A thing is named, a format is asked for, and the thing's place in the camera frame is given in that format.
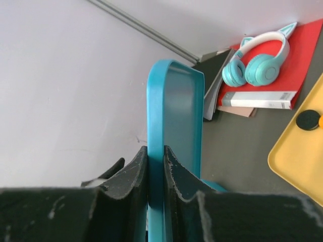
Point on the blue tin lid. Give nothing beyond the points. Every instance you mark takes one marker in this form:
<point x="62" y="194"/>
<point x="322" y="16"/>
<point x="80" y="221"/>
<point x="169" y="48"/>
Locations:
<point x="175" y="99"/>

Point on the black cookie left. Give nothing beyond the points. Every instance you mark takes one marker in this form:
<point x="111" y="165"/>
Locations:
<point x="308" y="120"/>

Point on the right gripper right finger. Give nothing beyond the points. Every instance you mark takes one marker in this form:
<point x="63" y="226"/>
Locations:
<point x="239" y="216"/>

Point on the teal cat ear headphones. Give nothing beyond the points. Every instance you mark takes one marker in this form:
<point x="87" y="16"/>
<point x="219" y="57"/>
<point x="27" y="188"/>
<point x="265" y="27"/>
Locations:
<point x="262" y="69"/>

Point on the black ring binder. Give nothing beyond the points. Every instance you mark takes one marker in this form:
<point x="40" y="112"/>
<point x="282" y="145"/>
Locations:
<point x="212" y="70"/>

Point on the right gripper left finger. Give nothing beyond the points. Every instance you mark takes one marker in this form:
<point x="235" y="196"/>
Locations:
<point x="112" y="210"/>

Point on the red book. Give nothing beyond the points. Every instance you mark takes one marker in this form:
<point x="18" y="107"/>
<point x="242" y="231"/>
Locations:
<point x="284" y="91"/>

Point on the yellow tray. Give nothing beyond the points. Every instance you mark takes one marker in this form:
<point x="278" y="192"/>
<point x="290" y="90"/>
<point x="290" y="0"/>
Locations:
<point x="297" y="155"/>

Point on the orange flower cookie top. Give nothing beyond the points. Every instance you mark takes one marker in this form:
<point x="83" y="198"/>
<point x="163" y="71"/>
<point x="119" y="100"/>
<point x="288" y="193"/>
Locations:
<point x="320" y="122"/>

